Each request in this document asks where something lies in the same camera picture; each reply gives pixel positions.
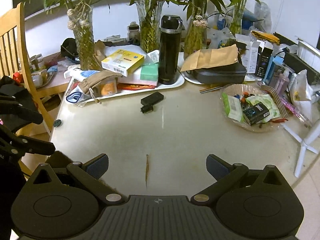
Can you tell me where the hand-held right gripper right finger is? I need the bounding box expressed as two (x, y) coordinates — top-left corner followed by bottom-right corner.
(190, 154), (283, 202)

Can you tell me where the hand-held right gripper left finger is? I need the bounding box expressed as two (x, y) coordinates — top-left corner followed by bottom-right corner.
(32, 153), (125, 202)

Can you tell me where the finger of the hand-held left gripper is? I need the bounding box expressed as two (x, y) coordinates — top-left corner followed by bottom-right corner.
(0, 94), (43, 125)
(9, 134), (56, 156)

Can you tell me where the wooden side table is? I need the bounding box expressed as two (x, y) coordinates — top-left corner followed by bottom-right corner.
(29, 54), (76, 98)

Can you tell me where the glass bowl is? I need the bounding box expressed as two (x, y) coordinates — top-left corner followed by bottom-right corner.
(221, 84), (288, 132)

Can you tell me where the wooden chair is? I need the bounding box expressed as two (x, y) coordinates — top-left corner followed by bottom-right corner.
(0, 2), (55, 176)

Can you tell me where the green wipes packet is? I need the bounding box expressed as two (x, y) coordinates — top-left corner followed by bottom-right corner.
(222, 93), (244, 123)

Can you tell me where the white tube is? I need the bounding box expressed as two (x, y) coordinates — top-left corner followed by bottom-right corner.
(63, 69), (101, 81)

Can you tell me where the small black box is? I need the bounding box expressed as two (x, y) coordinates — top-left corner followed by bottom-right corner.
(243, 103), (270, 125)

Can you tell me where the orange jar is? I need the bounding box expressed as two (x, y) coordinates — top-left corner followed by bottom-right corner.
(100, 80), (118, 97)

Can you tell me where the red envelope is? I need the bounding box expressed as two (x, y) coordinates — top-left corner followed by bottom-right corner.
(117, 83), (156, 91)

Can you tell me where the textured glass vase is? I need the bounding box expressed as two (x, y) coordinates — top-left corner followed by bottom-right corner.
(66, 4), (97, 71)

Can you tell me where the white tripod stand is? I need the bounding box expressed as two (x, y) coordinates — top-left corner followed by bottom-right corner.
(282, 122), (320, 178)

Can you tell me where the black zip case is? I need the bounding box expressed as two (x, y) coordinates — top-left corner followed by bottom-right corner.
(186, 63), (248, 84)

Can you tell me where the white tissue pack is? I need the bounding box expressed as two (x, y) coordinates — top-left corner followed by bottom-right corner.
(117, 67), (160, 86)

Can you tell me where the pink glitter ribbon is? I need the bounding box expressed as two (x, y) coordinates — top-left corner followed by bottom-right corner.
(279, 97), (313, 126)

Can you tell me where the green tissue pack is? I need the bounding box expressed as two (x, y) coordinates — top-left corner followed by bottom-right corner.
(140, 63), (159, 82)

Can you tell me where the pink bottle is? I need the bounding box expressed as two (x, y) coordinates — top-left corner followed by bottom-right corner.
(274, 69), (291, 93)

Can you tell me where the yellow box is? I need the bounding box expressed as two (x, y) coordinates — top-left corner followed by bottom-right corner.
(101, 49), (145, 77)

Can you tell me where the brown paper envelope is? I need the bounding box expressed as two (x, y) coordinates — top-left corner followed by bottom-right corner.
(180, 44), (239, 72)

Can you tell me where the blue retail box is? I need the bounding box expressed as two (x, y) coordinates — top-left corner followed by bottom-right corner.
(262, 55), (285, 85)

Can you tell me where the white plastic bag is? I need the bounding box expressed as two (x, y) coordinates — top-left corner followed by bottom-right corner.
(289, 69), (316, 121)

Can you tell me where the black retail box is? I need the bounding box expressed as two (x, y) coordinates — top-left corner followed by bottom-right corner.
(255, 47), (275, 77)

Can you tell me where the white retail box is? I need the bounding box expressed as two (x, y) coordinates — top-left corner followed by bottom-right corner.
(241, 41), (266, 75)

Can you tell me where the black thermos bottle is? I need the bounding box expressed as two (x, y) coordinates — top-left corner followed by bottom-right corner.
(158, 15), (183, 85)

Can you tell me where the small dark jar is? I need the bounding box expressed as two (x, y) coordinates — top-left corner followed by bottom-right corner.
(128, 21), (141, 46)

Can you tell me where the small glass vase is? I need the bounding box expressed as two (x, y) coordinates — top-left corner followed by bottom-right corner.
(228, 7), (245, 36)

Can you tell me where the ribbed glass vase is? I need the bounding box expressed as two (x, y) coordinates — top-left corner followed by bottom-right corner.
(134, 0), (166, 53)

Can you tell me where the beige drawstring pouch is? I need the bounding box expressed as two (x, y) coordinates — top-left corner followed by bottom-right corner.
(78, 70), (123, 103)

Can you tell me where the small black camera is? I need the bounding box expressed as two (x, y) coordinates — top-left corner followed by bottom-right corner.
(140, 91), (164, 114)

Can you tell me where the striped flat ribbon cable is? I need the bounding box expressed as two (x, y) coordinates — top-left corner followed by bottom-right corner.
(261, 85), (288, 118)

